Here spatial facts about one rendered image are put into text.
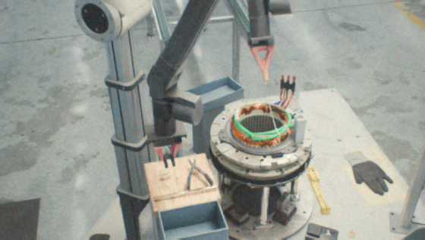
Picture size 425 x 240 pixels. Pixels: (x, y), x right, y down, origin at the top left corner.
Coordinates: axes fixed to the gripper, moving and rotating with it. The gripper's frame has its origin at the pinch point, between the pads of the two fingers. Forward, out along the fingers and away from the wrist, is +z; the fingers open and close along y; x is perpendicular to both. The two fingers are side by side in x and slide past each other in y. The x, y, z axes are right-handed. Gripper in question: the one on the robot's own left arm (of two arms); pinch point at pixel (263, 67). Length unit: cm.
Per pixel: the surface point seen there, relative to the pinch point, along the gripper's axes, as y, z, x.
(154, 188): -10.2, 28.9, 35.4
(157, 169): -2.8, 26.0, 34.7
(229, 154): -1.8, 24.4, 12.8
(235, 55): 188, 24, -3
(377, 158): 38, 48, -45
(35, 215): 111, 86, 121
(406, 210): 3, 53, -42
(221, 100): 32.1, 15.8, 12.7
